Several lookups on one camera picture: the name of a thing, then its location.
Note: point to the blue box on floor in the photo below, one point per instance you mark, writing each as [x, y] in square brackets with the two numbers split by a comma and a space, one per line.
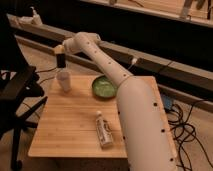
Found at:
[167, 102]

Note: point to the white plastic bottle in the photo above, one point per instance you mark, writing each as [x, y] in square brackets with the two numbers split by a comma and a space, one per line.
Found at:
[103, 131]

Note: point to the grey metal rail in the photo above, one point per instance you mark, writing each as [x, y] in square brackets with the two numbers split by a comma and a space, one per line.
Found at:
[179, 53]

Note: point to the green bowl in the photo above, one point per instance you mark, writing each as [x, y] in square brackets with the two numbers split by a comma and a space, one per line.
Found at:
[103, 88]

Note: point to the black office chair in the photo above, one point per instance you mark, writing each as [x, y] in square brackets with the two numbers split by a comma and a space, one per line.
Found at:
[18, 80]

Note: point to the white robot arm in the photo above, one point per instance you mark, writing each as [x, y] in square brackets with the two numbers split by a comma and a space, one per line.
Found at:
[145, 136]

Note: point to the white ceramic cup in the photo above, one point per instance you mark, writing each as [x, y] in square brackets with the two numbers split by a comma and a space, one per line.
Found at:
[63, 78]

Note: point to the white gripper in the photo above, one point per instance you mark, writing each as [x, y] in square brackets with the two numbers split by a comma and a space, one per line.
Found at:
[59, 51]

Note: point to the wooden table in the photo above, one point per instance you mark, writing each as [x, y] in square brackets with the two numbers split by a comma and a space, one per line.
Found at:
[67, 125]

